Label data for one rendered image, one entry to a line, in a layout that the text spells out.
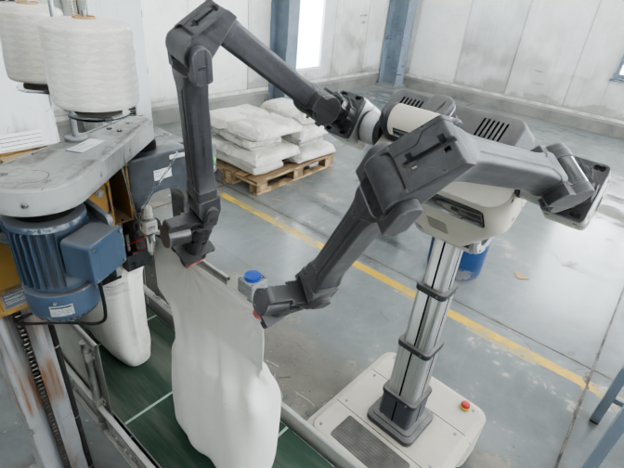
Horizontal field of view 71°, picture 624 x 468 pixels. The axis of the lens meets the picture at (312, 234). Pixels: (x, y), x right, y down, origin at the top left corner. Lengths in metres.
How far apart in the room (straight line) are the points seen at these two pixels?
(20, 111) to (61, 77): 3.10
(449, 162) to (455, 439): 1.57
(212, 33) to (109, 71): 0.21
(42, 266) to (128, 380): 0.97
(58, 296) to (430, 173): 0.81
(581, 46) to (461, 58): 1.98
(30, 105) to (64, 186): 3.15
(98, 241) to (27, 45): 0.47
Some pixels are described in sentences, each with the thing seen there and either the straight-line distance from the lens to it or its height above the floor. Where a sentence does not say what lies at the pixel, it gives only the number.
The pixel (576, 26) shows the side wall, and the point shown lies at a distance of 8.78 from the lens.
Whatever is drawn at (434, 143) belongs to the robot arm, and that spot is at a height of 1.63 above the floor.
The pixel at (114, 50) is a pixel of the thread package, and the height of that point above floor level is 1.64.
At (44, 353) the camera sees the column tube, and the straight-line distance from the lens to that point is 1.48.
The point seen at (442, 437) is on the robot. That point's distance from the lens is 1.99.
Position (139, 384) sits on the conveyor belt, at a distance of 1.90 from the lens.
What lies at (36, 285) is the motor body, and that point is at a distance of 1.07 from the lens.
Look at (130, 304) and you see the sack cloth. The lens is 1.80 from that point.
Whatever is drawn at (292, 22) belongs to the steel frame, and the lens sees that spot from 6.95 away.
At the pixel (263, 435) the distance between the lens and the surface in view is 1.37.
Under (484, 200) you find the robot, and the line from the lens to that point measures 1.06.
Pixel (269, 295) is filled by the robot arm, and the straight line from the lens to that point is 0.89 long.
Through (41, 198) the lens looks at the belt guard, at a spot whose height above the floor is 1.40.
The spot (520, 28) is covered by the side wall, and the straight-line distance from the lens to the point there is 8.99.
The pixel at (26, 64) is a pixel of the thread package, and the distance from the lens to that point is 1.20.
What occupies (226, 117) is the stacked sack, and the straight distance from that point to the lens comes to 4.29.
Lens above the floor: 1.79
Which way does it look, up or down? 30 degrees down
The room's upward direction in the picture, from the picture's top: 6 degrees clockwise
